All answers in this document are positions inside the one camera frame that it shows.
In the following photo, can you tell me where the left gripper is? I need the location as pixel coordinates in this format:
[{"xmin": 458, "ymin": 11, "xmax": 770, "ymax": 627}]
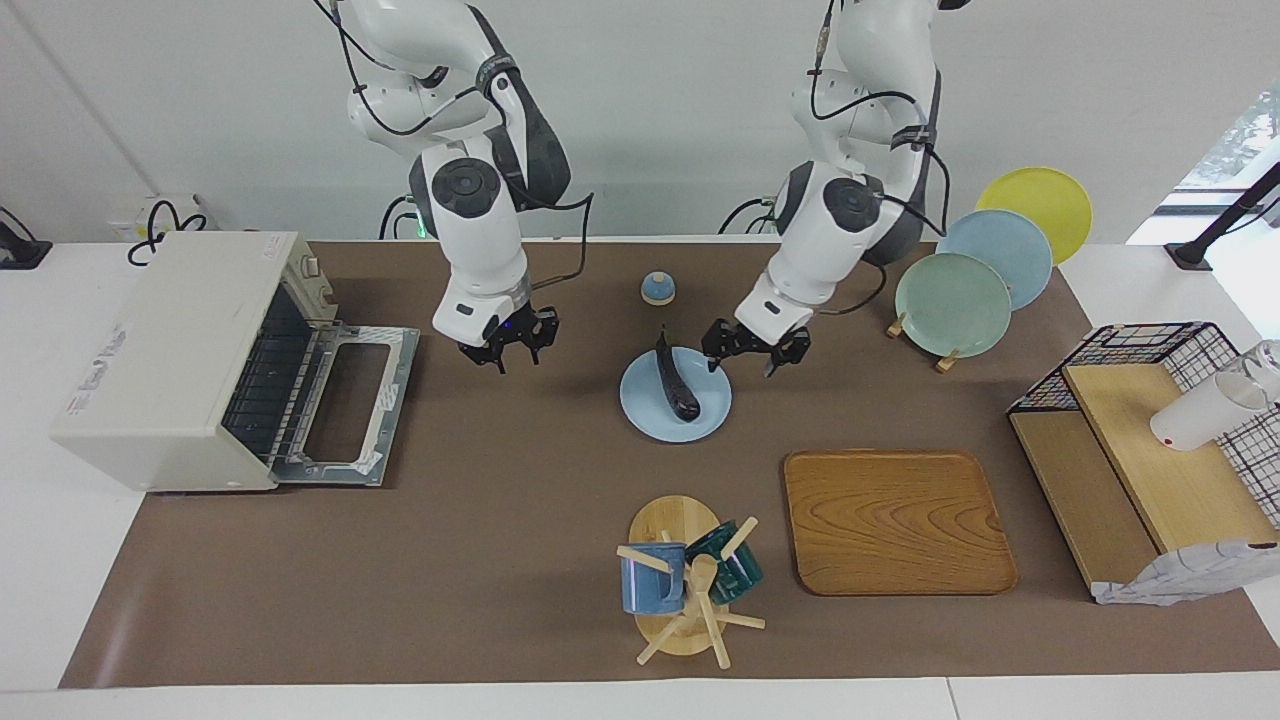
[{"xmin": 700, "ymin": 318, "xmax": 813, "ymax": 379}]

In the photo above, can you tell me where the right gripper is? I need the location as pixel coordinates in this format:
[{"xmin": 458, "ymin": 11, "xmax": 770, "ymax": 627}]
[{"xmin": 459, "ymin": 306, "xmax": 560, "ymax": 376}]

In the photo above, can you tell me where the dark purple eggplant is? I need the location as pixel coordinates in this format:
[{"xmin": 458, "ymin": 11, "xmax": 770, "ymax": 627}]
[{"xmin": 654, "ymin": 331, "xmax": 702, "ymax": 422}]

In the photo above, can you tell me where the white toaster oven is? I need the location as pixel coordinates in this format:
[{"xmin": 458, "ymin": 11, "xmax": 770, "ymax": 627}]
[{"xmin": 50, "ymin": 231, "xmax": 422, "ymax": 494}]

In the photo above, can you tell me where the light blue round plate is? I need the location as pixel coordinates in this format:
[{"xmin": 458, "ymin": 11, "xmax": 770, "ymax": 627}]
[{"xmin": 619, "ymin": 346, "xmax": 734, "ymax": 443}]

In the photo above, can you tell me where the wooden mug tree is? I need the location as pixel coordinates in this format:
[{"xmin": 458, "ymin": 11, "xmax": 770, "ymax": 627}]
[{"xmin": 615, "ymin": 494, "xmax": 768, "ymax": 670}]

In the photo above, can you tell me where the wooden plate rack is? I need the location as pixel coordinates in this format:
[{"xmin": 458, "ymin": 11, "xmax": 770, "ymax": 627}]
[{"xmin": 886, "ymin": 312, "xmax": 963, "ymax": 374}]

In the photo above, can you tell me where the green plate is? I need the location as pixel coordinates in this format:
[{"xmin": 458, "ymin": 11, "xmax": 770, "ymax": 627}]
[{"xmin": 894, "ymin": 252, "xmax": 1014, "ymax": 359}]

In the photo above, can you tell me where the wooden tray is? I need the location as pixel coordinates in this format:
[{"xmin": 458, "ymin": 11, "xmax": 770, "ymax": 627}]
[{"xmin": 782, "ymin": 449, "xmax": 1020, "ymax": 598}]

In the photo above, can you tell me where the dark green mug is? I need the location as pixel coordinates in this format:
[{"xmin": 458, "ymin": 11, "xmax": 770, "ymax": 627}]
[{"xmin": 684, "ymin": 519, "xmax": 765, "ymax": 607}]

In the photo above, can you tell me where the blue mug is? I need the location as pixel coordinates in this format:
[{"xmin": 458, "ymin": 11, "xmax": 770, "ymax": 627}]
[{"xmin": 619, "ymin": 541, "xmax": 689, "ymax": 616}]

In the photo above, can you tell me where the yellow plate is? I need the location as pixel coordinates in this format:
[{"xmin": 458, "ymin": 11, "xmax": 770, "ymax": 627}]
[{"xmin": 975, "ymin": 166, "xmax": 1094, "ymax": 267}]

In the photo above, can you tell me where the white socket box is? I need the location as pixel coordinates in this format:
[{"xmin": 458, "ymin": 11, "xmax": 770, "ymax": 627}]
[{"xmin": 112, "ymin": 192, "xmax": 219, "ymax": 243}]

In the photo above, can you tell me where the wooden shelf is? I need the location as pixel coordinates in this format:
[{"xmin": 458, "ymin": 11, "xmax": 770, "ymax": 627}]
[{"xmin": 1007, "ymin": 362, "xmax": 1280, "ymax": 602}]

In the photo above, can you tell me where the white cup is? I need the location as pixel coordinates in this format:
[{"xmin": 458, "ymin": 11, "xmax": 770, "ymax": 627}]
[{"xmin": 1149, "ymin": 371, "xmax": 1270, "ymax": 452}]

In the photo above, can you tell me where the black stand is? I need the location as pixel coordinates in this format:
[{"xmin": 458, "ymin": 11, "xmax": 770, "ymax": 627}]
[
  {"xmin": 0, "ymin": 206, "xmax": 54, "ymax": 272},
  {"xmin": 1164, "ymin": 160, "xmax": 1280, "ymax": 274}
]

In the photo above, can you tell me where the white patterned cloth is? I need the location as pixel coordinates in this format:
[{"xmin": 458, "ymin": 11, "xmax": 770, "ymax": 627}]
[{"xmin": 1090, "ymin": 539, "xmax": 1280, "ymax": 608}]

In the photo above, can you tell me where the clear glass cup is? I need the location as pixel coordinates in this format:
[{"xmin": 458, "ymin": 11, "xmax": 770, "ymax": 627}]
[{"xmin": 1243, "ymin": 339, "xmax": 1280, "ymax": 404}]

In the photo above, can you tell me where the black cable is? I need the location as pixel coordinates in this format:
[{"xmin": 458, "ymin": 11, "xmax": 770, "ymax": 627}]
[
  {"xmin": 126, "ymin": 199, "xmax": 210, "ymax": 267},
  {"xmin": 717, "ymin": 196, "xmax": 779, "ymax": 237},
  {"xmin": 377, "ymin": 194, "xmax": 419, "ymax": 242},
  {"xmin": 812, "ymin": 190, "xmax": 949, "ymax": 317},
  {"xmin": 515, "ymin": 185, "xmax": 597, "ymax": 293}
]

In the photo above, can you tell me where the black wire basket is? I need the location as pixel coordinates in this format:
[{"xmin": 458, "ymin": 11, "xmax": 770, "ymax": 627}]
[{"xmin": 1006, "ymin": 321, "xmax": 1280, "ymax": 531}]

